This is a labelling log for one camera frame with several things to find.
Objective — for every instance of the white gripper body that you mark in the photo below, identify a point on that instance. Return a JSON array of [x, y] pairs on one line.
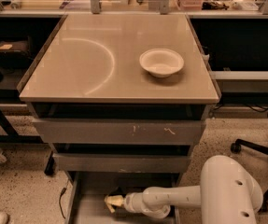
[[129, 202]]

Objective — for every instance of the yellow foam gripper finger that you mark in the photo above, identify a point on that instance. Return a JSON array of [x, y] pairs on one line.
[[116, 200]]

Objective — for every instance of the green and yellow sponge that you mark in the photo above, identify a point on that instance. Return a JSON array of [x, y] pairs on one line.
[[117, 191]]

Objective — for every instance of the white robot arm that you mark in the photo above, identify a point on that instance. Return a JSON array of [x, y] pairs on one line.
[[227, 194]]

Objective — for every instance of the open grey bottom drawer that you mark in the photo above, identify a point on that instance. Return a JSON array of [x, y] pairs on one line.
[[87, 204]]

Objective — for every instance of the grey middle drawer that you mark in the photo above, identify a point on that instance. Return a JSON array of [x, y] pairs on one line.
[[122, 164]]

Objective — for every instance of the grey top drawer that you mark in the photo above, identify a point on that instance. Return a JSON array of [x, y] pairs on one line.
[[120, 131]]

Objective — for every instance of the grey drawer cabinet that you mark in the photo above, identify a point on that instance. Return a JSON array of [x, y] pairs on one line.
[[90, 69]]

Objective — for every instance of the white paper bowl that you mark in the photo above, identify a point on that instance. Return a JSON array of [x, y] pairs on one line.
[[161, 62]]

